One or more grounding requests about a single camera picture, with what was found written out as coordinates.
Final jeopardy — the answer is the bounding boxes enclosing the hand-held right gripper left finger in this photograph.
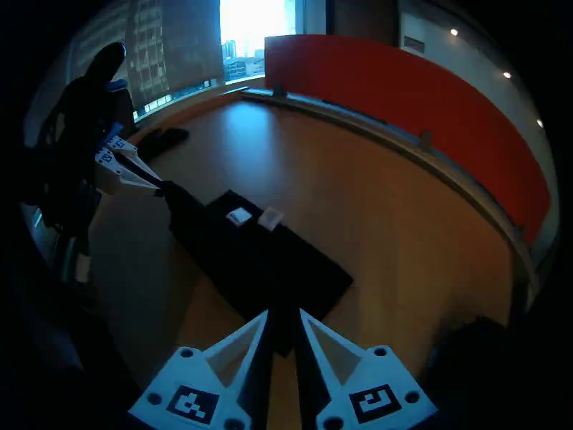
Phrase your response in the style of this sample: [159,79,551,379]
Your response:
[127,307,276,430]

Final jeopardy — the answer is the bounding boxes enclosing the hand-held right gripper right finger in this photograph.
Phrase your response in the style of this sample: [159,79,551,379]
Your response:
[292,307,439,430]

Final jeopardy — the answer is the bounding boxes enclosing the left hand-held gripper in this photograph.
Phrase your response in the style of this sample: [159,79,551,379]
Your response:
[22,123,165,236]

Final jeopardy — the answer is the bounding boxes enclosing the black towel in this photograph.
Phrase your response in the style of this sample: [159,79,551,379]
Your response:
[160,180,355,359]

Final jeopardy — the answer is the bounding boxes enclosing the heap of black towels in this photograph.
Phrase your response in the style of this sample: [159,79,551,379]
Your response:
[425,315,518,404]

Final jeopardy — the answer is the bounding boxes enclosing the red desk screen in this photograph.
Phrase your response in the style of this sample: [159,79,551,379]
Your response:
[241,34,552,274]

